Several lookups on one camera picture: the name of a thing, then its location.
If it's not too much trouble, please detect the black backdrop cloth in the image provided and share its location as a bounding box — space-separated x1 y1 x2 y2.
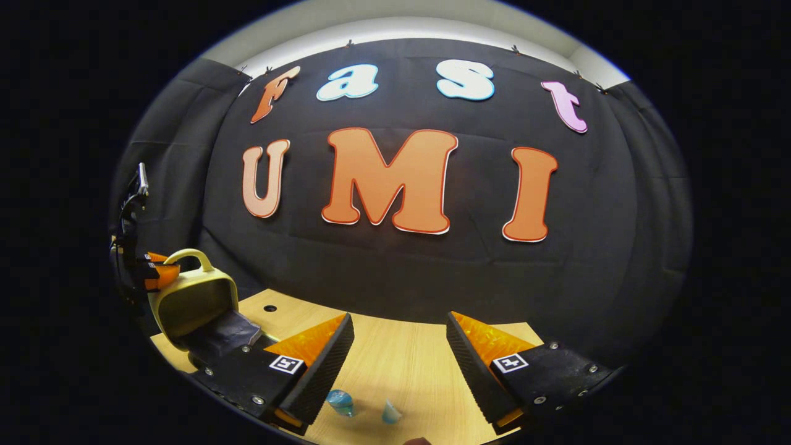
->
110 37 694 371

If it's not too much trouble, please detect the pale yellow suitcase pouch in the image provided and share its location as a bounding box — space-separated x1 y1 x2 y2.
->
148 248 263 365

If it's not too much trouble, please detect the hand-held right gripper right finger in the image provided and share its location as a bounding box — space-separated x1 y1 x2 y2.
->
446 311 619 435

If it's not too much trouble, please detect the blue skin care bottle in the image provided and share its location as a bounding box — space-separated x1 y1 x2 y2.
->
326 389 355 417

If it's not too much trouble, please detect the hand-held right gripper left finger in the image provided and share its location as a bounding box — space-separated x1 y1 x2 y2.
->
185 312 356 436

